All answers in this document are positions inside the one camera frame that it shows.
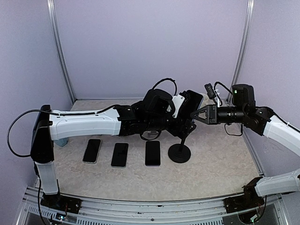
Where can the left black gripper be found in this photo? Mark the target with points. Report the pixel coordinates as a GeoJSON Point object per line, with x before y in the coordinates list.
{"type": "Point", "coordinates": [177, 132]}

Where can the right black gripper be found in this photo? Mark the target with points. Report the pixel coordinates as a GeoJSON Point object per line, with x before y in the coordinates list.
{"type": "Point", "coordinates": [212, 116]}

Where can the blue phone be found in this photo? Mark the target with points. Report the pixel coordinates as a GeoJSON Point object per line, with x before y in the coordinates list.
{"type": "Point", "coordinates": [191, 103]}

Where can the black tripod stand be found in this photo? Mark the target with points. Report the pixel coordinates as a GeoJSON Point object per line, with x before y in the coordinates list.
{"type": "Point", "coordinates": [179, 153]}

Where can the black phone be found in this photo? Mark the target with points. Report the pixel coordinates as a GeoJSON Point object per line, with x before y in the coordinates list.
{"type": "Point", "coordinates": [152, 153]}
{"type": "Point", "coordinates": [119, 157]}

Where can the white phone stand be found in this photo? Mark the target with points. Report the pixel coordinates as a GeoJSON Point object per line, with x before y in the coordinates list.
{"type": "Point", "coordinates": [153, 132]}

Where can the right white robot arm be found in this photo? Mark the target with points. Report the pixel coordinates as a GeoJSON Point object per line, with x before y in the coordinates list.
{"type": "Point", "coordinates": [265, 122]}

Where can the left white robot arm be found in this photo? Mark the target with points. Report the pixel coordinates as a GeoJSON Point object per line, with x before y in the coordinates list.
{"type": "Point", "coordinates": [158, 111]}

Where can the cream ceramic mug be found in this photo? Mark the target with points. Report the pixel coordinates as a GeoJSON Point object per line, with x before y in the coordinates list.
{"type": "Point", "coordinates": [205, 97]}

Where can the light blue mug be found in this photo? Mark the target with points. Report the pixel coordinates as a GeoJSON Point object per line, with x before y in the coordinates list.
{"type": "Point", "coordinates": [61, 142]}

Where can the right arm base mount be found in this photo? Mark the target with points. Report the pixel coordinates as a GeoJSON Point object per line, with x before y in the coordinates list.
{"type": "Point", "coordinates": [241, 202]}

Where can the right aluminium frame post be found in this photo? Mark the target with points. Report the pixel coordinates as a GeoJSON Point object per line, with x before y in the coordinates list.
{"type": "Point", "coordinates": [244, 40]}

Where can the aluminium frame post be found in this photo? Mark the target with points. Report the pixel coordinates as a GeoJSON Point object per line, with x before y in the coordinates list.
{"type": "Point", "coordinates": [59, 50]}
{"type": "Point", "coordinates": [244, 40]}

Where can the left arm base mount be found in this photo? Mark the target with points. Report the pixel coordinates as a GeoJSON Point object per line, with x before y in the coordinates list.
{"type": "Point", "coordinates": [61, 203]}

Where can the front aluminium rail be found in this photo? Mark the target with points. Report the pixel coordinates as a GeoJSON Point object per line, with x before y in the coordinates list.
{"type": "Point", "coordinates": [97, 211]}

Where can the left aluminium frame post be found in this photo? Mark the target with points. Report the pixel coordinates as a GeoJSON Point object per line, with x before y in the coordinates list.
{"type": "Point", "coordinates": [59, 50]}

